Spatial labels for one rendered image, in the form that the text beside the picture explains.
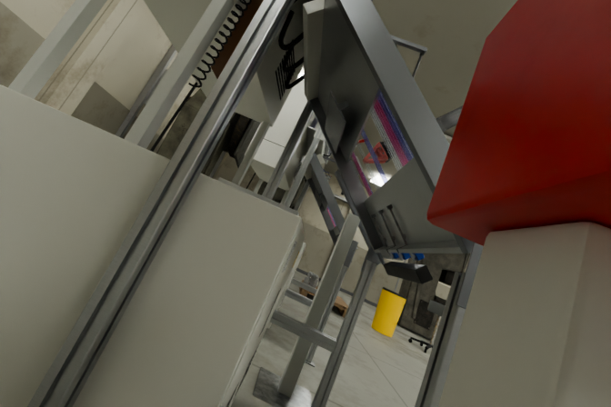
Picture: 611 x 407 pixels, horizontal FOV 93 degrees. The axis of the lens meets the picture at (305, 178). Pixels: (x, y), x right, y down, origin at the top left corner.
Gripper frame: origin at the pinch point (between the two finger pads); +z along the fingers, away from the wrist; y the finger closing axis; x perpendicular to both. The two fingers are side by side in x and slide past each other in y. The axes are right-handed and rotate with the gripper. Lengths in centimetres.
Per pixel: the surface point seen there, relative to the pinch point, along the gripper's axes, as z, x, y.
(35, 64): 66, -38, 48
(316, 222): -23, -30, -741
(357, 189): 2.9, 6.2, -19.0
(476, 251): 9, 29, 54
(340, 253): 19, 27, -39
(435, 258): -197, 156, -530
